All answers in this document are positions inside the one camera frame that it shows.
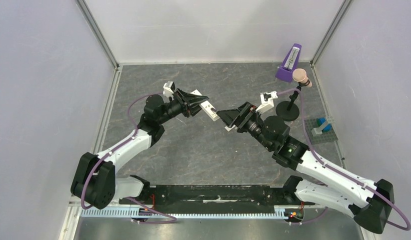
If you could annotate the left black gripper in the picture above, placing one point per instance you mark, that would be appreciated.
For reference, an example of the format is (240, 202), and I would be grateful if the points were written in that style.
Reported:
(183, 98)

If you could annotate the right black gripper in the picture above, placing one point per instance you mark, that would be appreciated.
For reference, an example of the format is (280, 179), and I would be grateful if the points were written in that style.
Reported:
(244, 117)

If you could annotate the white remote control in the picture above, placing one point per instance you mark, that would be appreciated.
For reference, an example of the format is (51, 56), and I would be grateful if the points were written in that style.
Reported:
(206, 107)

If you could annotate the white remote battery cover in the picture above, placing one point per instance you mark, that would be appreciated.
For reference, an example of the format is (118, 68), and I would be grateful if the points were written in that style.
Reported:
(228, 128)

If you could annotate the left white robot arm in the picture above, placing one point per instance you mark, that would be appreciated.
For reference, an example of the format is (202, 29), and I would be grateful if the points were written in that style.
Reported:
(95, 181)

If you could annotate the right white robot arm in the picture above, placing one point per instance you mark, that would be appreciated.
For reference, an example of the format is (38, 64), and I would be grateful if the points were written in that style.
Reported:
(367, 202)

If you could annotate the black stand with pink head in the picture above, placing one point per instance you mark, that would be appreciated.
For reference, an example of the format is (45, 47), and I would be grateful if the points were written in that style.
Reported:
(288, 110)

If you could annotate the purple metronome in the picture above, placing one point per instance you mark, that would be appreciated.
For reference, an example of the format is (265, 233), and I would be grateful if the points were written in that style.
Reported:
(289, 64)

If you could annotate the blue and grey bricks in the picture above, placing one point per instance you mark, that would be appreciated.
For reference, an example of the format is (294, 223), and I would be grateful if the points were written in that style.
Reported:
(323, 123)

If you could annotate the grey brick baseplate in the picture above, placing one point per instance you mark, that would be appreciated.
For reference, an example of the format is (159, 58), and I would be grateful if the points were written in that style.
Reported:
(328, 136)

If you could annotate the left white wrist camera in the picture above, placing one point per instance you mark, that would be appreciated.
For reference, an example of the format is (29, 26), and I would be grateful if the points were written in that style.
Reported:
(169, 89)

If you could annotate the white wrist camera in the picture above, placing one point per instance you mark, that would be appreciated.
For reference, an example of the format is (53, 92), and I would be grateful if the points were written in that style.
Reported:
(169, 89)
(267, 101)

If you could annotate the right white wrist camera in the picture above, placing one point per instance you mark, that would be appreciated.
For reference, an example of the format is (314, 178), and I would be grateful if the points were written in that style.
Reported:
(267, 101)

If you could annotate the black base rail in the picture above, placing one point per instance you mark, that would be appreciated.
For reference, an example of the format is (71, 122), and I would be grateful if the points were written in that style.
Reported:
(217, 199)

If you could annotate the white slotted cable duct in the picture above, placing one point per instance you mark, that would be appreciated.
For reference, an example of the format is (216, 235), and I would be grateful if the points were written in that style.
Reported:
(137, 212)

